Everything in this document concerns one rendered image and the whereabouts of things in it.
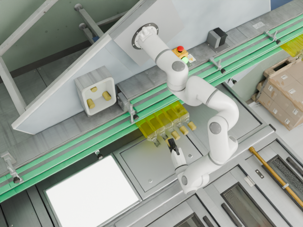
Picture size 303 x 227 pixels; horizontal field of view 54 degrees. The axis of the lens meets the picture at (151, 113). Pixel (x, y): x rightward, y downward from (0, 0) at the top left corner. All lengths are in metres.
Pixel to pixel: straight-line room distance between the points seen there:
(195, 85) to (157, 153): 0.62
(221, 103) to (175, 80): 0.23
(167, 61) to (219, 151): 0.45
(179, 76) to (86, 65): 0.47
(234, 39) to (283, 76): 3.59
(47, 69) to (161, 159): 1.06
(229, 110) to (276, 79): 4.18
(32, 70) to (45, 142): 0.76
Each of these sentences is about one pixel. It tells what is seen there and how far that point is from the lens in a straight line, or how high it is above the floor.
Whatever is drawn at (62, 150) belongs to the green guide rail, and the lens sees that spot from 1.66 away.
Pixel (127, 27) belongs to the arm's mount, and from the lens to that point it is 1.40.
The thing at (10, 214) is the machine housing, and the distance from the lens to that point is 1.84.
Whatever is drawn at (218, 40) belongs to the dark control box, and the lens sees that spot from 1.91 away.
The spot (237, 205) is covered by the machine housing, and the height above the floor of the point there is 1.61.
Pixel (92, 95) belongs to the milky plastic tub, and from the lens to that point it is 1.65.
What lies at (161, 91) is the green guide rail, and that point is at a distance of 1.70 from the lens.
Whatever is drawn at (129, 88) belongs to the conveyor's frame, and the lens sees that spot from 1.68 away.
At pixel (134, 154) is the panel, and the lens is 1.78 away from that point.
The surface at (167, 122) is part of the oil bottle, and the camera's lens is 1.71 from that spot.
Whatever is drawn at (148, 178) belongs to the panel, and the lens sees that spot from 1.72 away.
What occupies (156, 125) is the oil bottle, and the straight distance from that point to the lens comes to 1.69.
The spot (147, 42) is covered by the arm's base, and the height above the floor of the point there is 0.87.
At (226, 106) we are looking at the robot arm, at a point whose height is 1.32.
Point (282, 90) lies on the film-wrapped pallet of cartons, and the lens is 5.37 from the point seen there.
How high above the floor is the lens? 1.74
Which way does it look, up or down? 27 degrees down
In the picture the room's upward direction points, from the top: 142 degrees clockwise
